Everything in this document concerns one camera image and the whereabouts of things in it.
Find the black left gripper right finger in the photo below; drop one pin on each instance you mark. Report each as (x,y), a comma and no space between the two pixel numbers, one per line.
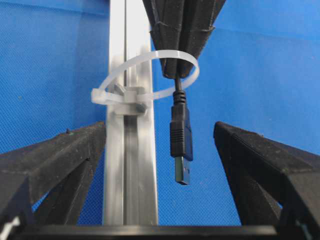
(272,184)

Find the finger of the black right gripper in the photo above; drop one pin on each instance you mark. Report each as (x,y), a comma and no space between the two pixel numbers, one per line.
(198,24)
(166,21)

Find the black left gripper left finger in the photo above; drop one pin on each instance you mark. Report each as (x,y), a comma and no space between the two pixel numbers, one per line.
(47,183)

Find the white zip tie loop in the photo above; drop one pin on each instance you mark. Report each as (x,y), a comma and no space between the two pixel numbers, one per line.
(102,97)

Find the silver aluminium extrusion frame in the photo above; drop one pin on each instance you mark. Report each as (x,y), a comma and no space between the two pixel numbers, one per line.
(130,194)

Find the grey zip tie mount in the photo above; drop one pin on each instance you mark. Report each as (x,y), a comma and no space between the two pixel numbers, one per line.
(131,106)

